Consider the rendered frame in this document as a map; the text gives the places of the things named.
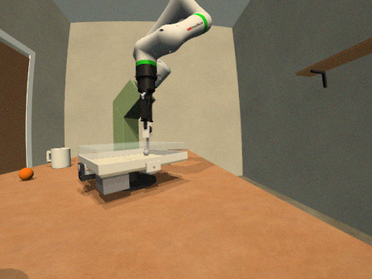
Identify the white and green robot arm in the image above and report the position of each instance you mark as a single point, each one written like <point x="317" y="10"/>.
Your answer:
<point x="168" y="38"/>

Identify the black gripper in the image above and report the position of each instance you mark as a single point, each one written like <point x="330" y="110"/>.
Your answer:
<point x="146" y="86"/>

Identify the white mug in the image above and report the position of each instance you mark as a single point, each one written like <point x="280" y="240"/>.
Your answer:
<point x="60" y="158"/>

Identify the orange ball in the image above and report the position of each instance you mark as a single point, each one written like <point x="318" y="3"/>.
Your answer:
<point x="26" y="174"/>

